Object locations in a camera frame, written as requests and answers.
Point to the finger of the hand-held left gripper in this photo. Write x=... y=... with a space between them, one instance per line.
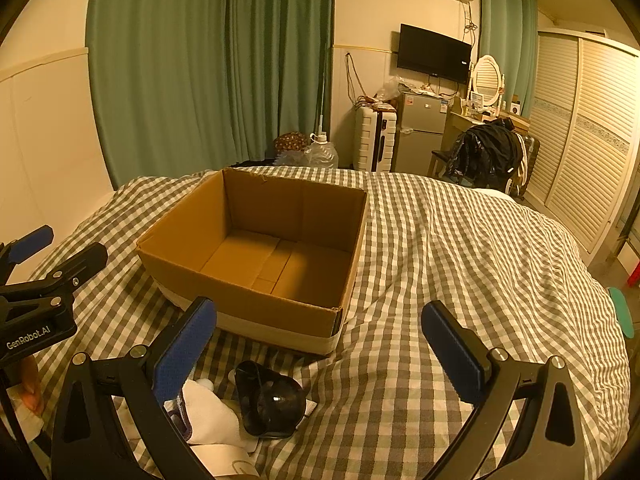
x=80 y=265
x=30 y=244

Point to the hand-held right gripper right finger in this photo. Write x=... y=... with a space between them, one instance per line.
x=452 y=350

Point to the silver fridge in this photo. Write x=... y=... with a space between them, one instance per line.
x=420 y=135

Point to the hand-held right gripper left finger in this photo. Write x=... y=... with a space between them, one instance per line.
x=185 y=345

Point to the dark chair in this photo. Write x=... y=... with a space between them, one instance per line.
x=440 y=157

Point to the wide green curtain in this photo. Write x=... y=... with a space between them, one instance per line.
x=200 y=60

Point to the brown cardboard box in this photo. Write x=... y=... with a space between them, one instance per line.
x=225 y=290

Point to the white oval mirror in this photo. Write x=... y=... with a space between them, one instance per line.
x=487 y=77

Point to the white tape roll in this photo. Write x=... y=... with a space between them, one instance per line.
x=227 y=462

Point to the clear water jug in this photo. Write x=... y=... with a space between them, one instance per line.
x=322 y=155

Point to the black plastic cup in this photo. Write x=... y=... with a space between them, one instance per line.
x=272 y=402

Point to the clear plastic bag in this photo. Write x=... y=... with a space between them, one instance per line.
x=387 y=92

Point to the narrow green curtain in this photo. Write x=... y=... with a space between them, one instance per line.
x=505 y=35

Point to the wooden dressing table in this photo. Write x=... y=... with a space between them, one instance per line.
x=457 y=122

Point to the small white packet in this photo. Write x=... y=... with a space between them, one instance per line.
x=310 y=406

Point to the red fire extinguisher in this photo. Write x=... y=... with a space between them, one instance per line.
x=634 y=275

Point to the black wall television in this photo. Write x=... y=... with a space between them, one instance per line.
x=434 y=52

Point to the brown patterned bag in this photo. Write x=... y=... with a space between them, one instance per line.
x=290 y=141

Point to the person's left hand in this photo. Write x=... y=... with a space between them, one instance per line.
x=30 y=385

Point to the white suitcase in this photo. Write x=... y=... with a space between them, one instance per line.
x=370 y=140

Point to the grey checked bed cover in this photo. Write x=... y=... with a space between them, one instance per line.
x=450 y=260

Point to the white sock purple trim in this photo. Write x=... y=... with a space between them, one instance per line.
x=212 y=412

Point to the white louvred wardrobe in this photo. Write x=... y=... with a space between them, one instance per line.
x=585 y=135

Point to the black jacket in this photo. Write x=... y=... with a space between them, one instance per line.
x=487 y=152

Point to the white pole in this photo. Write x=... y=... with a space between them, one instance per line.
x=321 y=105

